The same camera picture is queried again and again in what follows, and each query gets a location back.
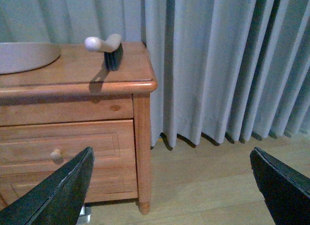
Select light blue curtain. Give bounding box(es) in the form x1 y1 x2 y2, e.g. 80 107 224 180
0 0 310 146

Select white power strip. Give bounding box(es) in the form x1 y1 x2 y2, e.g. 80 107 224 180
77 205 92 225

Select white hand brush blue bristles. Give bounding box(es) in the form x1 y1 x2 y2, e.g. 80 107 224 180
84 34 124 71

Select wooden drawer knob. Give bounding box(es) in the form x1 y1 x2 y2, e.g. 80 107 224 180
50 149 63 164

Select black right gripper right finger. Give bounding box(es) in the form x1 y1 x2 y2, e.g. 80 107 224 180
250 147 310 225

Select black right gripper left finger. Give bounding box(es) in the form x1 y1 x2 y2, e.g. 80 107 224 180
0 147 94 225

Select wooden nightstand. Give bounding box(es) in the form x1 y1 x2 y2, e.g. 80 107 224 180
0 42 157 214

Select white plastic dustpan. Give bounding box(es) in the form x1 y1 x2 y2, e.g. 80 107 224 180
0 42 61 75

